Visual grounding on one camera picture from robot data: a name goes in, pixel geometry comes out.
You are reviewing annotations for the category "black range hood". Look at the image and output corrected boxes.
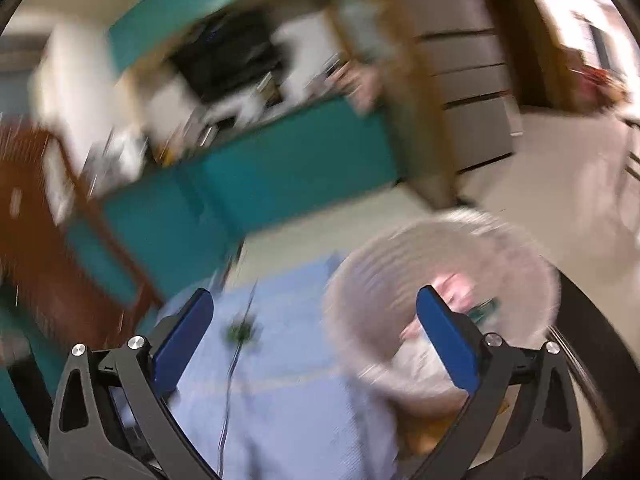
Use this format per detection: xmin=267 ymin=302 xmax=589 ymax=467
xmin=170 ymin=10 xmax=286 ymax=106

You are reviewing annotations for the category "teal upper kitchen cabinet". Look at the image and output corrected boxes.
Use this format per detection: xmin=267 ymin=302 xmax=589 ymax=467
xmin=107 ymin=0 xmax=321 ymax=72

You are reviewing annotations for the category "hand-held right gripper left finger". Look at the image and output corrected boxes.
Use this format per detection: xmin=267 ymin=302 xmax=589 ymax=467
xmin=47 ymin=287 xmax=221 ymax=480

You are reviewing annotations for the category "small green plant scrap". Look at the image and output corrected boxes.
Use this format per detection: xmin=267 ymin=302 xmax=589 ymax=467
xmin=222 ymin=310 xmax=263 ymax=348

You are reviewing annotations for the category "pink towel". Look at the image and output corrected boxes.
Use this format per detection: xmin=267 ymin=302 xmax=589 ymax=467
xmin=340 ymin=60 xmax=386 ymax=117

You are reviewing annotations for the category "silver refrigerator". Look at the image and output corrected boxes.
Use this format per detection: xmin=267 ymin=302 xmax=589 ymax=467
xmin=415 ymin=25 xmax=523 ymax=176

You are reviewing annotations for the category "blue tablecloth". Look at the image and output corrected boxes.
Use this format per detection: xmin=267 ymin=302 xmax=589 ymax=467
xmin=155 ymin=255 xmax=401 ymax=480

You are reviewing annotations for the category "wooden framed glass door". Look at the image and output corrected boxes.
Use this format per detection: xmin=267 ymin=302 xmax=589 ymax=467
xmin=320 ymin=0 xmax=481 ymax=211

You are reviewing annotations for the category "pink plastic mesh basket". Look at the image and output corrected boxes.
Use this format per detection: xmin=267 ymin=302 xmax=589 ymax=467
xmin=322 ymin=210 xmax=561 ymax=416

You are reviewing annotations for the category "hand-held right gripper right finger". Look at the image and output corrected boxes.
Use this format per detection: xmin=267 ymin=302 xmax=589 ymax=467
xmin=410 ymin=285 xmax=583 ymax=480

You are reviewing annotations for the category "carved wooden chair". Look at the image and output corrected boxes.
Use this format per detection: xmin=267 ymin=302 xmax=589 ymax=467
xmin=0 ymin=125 xmax=166 ymax=356

